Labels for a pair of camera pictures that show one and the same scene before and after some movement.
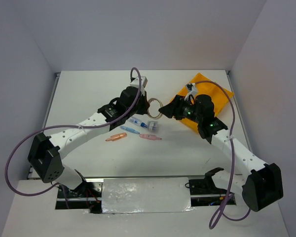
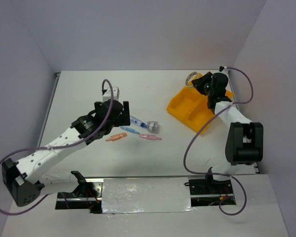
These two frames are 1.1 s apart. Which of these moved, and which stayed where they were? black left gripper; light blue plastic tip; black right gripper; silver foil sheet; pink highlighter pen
Moved: black right gripper; black left gripper
Stayed: light blue plastic tip; pink highlighter pen; silver foil sheet
